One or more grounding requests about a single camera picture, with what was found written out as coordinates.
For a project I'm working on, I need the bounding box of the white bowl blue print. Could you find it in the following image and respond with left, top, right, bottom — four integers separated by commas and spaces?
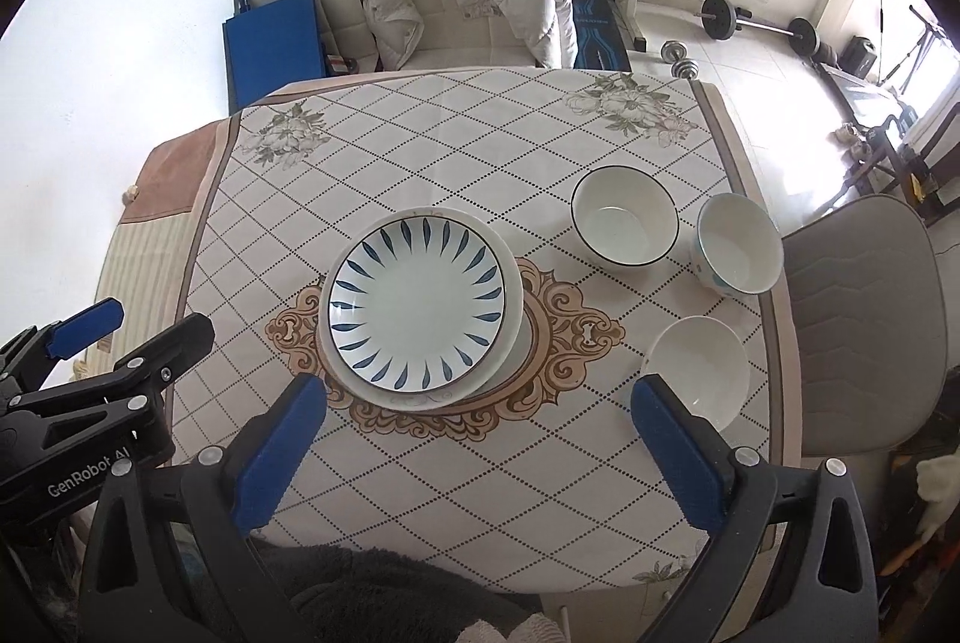
696, 193, 784, 296

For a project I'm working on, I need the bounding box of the short barbell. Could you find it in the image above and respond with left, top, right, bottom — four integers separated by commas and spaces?
699, 0, 820, 61

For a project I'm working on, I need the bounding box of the blue leaf pattern plate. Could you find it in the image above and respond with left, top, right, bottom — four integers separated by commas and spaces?
328, 215, 509, 389

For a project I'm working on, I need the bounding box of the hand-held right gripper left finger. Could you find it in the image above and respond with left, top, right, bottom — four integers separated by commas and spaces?
79, 373, 329, 643

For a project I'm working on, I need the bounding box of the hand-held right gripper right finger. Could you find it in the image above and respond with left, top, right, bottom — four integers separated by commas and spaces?
630, 373, 878, 643

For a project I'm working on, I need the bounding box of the black speaker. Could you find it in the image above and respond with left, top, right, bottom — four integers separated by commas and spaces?
846, 35, 879, 79

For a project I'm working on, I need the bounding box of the large plain white plate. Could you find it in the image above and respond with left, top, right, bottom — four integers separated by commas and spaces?
319, 209, 530, 412

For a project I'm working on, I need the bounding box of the blue weight bench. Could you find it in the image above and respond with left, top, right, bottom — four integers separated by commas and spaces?
568, 0, 633, 73

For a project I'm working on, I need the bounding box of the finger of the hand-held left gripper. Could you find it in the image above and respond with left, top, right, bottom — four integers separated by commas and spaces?
0, 298, 125, 393
15, 313, 216, 456

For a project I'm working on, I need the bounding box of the small plain white bowl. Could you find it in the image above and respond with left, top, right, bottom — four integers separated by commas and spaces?
645, 316, 751, 434

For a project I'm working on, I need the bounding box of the dark wooden chair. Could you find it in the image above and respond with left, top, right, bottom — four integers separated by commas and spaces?
847, 101, 925, 217

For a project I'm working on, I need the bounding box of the blue folded mat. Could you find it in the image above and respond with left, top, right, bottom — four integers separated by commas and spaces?
222, 0, 325, 112

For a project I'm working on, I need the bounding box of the white cloth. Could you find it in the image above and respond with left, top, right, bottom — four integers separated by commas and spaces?
915, 454, 960, 543

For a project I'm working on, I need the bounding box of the beige brown striped table cover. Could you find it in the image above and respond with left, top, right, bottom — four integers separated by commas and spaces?
71, 118, 241, 381

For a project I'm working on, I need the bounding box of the metal stand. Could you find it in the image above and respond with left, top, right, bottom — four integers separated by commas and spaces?
874, 2, 947, 89

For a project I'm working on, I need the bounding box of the white bowl black rim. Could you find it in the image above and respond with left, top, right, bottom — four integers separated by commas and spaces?
571, 164, 680, 269

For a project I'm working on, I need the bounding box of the grey cushioned chair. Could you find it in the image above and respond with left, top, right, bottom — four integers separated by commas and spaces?
780, 193, 947, 456

